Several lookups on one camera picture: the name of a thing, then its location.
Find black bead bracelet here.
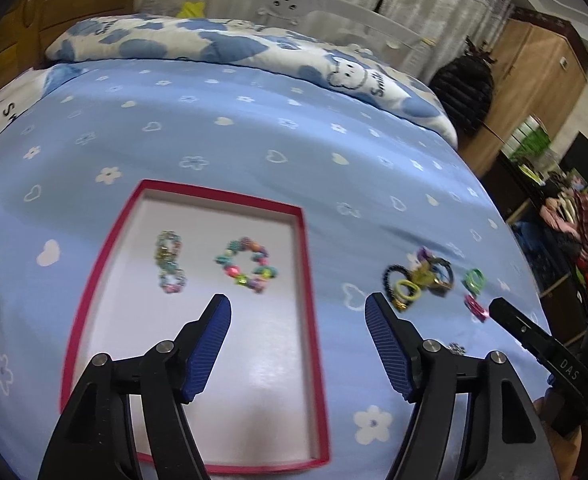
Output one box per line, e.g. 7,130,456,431
380,263,418,313

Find yellow hair tie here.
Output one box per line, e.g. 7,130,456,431
394,278,423,304

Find red jewelry tray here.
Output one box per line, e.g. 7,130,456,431
39,180,330,479

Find pastel bead bracelet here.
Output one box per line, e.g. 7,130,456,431
153,230,188,295

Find colorful chunky bead bracelet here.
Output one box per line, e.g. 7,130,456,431
214,236,280,295

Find pink hair clip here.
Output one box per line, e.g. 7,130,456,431
464,294,489,323

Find gold square watch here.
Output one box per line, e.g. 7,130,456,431
426,257,454,296

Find yellow hair claw clip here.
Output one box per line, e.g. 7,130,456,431
410,262,436,289

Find person's right hand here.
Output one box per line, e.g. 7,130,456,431
534,387,585,480

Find pile of clothes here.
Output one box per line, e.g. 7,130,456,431
539,172,588,281

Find dark side cabinet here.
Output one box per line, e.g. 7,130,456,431
482,133,588,344

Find green and white boxes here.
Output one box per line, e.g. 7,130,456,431
501,115,551,162

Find blue patterned bed sheet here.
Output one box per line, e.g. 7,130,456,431
0,60,542,479

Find black hanging bag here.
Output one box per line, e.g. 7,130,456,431
428,37,495,138

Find wooden wardrobe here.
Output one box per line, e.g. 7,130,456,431
459,8,588,178

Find white printed pillow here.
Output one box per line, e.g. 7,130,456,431
0,70,49,132

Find blue cloud print quilt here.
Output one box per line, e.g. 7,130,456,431
46,14,458,148

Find yellow toy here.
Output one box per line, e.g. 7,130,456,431
176,1,205,18

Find white bed guard rail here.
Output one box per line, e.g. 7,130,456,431
140,0,433,77

